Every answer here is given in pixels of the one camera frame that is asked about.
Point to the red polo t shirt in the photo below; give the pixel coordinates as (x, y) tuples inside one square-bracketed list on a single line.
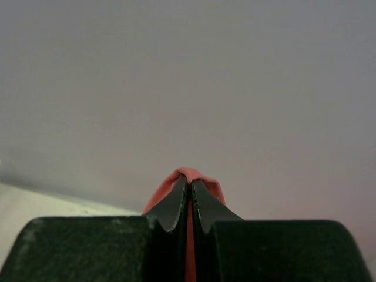
[(165, 188)]

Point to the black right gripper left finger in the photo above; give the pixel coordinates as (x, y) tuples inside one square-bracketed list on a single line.
[(168, 253)]

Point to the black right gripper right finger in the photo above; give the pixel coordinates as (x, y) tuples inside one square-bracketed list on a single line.
[(206, 211)]

